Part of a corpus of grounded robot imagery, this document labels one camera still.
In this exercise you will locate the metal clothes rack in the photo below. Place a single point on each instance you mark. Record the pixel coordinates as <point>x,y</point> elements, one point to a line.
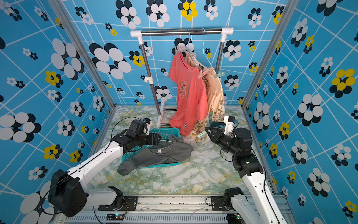
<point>224,32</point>

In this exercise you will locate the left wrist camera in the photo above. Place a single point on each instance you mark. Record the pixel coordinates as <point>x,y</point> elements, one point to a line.
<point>148,124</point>

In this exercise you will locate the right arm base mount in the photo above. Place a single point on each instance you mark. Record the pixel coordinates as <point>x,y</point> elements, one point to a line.
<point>223,203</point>

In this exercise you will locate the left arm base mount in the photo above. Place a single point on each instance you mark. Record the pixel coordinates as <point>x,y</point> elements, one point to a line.
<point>123,203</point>

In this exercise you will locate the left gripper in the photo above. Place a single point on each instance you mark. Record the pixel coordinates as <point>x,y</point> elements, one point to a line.
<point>152,141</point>

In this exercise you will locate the mint green clothespin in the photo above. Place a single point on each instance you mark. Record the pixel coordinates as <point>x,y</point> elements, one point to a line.
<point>220,74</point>

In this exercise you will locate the dark grey clothespin tray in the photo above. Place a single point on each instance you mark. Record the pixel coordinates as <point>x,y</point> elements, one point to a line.
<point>217,124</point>

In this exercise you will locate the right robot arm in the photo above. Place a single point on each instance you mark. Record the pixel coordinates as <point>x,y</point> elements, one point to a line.
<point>252,174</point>

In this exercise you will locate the beige compass print t-shirt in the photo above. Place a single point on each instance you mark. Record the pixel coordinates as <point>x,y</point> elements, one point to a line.
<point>215,99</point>

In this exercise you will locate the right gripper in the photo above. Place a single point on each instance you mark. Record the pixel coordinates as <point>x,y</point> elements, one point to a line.
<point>218,136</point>

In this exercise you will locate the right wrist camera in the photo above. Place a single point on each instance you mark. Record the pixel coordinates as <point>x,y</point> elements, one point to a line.
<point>229,125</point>

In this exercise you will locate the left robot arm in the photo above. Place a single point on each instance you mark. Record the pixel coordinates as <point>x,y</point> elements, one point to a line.
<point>68,191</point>

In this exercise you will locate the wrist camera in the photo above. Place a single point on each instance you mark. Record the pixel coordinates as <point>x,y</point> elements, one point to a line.
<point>229,125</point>
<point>148,124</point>

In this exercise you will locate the dark grey garment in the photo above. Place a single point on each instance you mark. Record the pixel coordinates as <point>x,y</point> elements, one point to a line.
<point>176,151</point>

